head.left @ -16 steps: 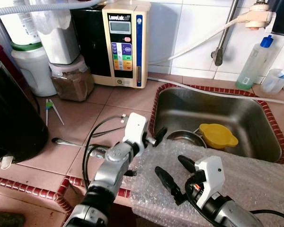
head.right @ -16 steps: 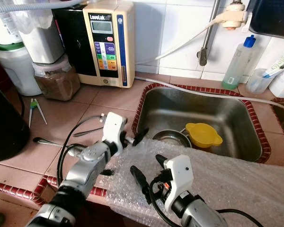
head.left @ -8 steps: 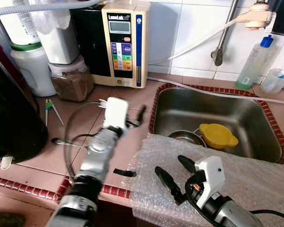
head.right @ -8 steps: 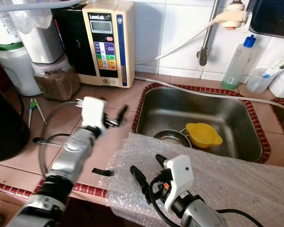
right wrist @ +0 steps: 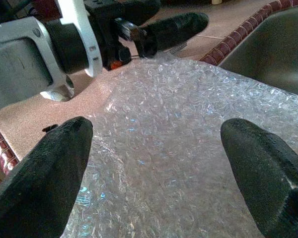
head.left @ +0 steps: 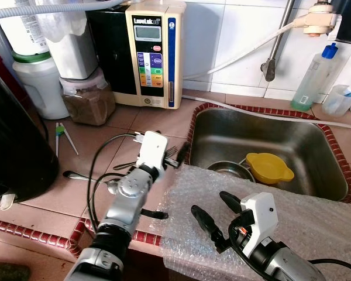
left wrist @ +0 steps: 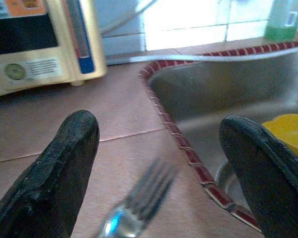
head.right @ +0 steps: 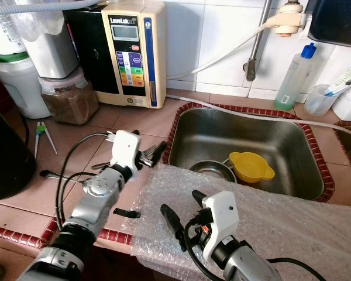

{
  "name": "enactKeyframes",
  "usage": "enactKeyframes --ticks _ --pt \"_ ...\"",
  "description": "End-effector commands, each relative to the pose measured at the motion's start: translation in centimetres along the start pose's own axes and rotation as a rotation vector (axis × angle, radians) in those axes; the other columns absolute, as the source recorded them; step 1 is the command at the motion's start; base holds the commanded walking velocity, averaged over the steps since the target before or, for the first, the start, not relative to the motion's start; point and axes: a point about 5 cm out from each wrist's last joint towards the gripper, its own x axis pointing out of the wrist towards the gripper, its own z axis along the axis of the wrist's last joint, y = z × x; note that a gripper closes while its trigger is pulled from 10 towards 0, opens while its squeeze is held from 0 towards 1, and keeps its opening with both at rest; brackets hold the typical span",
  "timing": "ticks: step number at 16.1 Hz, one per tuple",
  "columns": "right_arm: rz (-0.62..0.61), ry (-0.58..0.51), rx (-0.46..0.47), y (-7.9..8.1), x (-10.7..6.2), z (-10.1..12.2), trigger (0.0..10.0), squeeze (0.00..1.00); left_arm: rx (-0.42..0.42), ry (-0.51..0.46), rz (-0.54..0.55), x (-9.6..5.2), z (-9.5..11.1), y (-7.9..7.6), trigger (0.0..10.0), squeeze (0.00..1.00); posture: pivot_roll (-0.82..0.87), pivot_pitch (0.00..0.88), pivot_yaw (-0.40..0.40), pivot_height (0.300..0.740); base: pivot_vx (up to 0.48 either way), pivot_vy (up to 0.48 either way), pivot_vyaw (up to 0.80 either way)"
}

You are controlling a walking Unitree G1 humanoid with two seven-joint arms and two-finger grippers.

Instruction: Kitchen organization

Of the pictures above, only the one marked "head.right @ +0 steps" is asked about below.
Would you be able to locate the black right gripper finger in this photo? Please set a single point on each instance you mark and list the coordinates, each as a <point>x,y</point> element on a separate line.
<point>201,199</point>
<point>174,224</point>

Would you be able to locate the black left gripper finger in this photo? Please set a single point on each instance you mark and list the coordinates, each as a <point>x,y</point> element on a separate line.
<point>159,154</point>

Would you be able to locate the steel fork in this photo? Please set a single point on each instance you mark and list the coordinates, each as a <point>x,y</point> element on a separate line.
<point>146,153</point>

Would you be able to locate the stainless steel bowl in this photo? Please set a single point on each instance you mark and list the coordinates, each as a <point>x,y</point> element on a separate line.
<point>210,170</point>

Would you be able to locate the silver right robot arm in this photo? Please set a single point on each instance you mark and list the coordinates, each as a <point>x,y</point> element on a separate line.
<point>251,266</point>

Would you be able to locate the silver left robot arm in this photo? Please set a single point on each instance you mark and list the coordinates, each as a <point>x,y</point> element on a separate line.
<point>99,193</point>

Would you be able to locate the black tape strip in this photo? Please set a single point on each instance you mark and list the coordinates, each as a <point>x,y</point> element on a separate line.
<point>131,213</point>

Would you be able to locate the clear bubble wrap sheet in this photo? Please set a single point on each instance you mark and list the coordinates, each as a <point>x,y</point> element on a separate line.
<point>292,234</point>

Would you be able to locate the clear jar brown powder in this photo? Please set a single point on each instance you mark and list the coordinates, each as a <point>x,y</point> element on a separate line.
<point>69,105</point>

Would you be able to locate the cream black water ionizer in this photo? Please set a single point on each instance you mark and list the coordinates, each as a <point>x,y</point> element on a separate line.
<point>131,58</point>

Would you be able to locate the green white plastic tongs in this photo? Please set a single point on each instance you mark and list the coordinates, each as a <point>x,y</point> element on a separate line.
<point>39,130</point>

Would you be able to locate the black electric kettle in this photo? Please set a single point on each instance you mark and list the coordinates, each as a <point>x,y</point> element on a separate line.
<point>9,146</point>

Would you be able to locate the grey translucent filter cartridge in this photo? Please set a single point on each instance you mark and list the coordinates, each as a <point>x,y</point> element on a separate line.
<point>52,50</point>

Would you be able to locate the white canister green lid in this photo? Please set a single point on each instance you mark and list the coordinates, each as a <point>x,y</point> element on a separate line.
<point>17,88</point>

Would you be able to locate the clear bottle blue cap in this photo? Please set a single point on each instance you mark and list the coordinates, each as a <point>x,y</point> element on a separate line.
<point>295,82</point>

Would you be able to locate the clear plastic cup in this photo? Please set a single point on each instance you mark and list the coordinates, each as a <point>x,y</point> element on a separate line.
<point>320,102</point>

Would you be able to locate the white green toothpaste tube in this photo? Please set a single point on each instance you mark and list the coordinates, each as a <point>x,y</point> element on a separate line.
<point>342,82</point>

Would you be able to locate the cream tap diverter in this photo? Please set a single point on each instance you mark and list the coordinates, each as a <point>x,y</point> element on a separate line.
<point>289,20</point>

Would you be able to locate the dark framed tray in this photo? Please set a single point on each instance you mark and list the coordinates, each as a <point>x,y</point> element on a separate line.
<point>339,20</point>

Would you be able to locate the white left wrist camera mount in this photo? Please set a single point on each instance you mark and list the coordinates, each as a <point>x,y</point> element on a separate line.
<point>126,149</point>

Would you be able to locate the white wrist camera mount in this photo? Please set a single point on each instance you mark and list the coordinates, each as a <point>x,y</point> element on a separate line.
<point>126,149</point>
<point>222,213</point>

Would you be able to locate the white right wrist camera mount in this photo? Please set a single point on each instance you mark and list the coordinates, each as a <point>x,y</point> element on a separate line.
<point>222,213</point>

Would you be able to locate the chrome wall tap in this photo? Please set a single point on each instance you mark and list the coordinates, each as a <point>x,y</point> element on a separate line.
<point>251,70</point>

